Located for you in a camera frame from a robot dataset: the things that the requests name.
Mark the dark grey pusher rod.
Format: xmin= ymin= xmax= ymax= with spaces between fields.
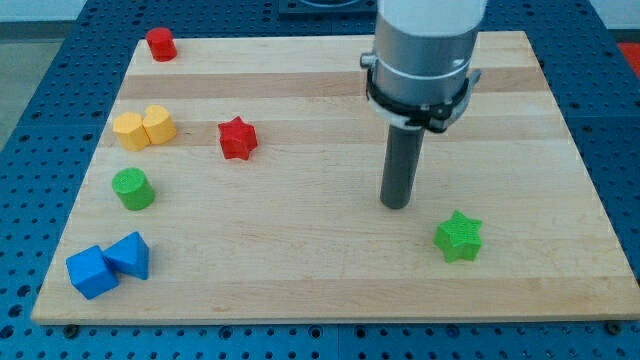
xmin=380 ymin=126 xmax=424 ymax=209

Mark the green star block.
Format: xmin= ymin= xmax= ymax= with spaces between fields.
xmin=433 ymin=210 xmax=483 ymax=263

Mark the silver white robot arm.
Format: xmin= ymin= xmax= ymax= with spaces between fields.
xmin=360 ymin=0 xmax=487 ymax=209

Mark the red star block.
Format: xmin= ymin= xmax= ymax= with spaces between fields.
xmin=218 ymin=116 xmax=258 ymax=161

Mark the wooden board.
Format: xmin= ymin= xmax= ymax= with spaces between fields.
xmin=31 ymin=31 xmax=639 ymax=325

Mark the red cylinder block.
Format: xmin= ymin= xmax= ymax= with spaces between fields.
xmin=145 ymin=27 xmax=178 ymax=62

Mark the yellow heart block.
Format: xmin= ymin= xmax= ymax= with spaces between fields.
xmin=112 ymin=105 xmax=177 ymax=151

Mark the green cylinder block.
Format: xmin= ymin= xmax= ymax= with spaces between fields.
xmin=111 ymin=167 xmax=155 ymax=211

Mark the blue triangle block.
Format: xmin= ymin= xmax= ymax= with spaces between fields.
xmin=103 ymin=232 xmax=150 ymax=280

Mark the blue cube block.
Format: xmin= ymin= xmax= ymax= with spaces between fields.
xmin=65 ymin=245 xmax=119 ymax=300

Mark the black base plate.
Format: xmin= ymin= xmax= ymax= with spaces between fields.
xmin=276 ymin=0 xmax=377 ymax=17

